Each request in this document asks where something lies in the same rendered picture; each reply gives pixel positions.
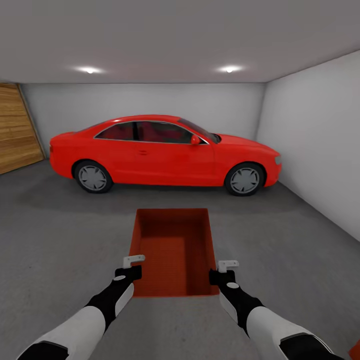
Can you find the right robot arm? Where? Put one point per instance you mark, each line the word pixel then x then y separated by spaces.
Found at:
pixel 274 337

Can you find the car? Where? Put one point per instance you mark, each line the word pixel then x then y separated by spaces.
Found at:
pixel 154 149

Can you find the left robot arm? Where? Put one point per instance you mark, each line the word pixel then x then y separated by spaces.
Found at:
pixel 76 338

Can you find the garage door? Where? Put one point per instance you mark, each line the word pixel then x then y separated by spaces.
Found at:
pixel 19 146

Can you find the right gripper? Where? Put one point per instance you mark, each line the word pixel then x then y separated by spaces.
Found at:
pixel 215 276

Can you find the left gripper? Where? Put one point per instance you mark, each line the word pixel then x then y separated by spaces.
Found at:
pixel 135 271

